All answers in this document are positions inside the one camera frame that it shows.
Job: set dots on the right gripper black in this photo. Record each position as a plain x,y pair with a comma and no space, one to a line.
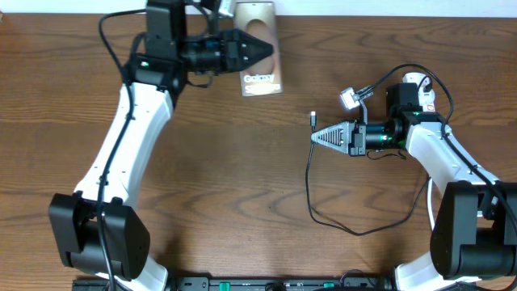
352,143

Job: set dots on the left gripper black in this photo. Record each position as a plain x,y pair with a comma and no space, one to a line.
236,45

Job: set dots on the Galaxy smartphone with bronze screen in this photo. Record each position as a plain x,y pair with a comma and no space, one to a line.
259,19

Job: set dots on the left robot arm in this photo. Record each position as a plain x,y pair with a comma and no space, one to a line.
96,228

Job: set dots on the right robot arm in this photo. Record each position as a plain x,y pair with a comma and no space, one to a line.
474,233

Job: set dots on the black USB charger plug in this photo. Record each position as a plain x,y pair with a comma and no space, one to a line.
427,87

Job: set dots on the white power strip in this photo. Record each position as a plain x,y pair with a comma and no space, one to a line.
426,99

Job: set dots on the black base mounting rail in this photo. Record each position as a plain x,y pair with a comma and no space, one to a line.
349,282

